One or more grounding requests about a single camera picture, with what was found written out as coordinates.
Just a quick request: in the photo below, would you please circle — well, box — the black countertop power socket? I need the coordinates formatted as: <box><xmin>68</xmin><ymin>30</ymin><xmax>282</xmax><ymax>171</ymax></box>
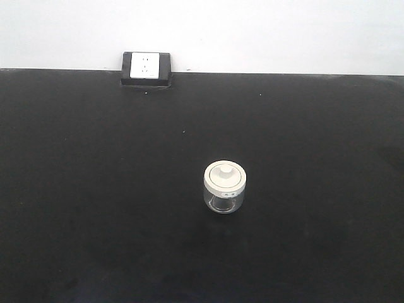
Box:
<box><xmin>121</xmin><ymin>52</ymin><xmax>172</xmax><ymax>89</ymax></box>

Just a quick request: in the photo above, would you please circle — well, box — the glass jar with white lid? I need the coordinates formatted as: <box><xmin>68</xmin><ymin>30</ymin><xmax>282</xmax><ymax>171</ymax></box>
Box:
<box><xmin>203</xmin><ymin>160</ymin><xmax>247</xmax><ymax>214</ymax></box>

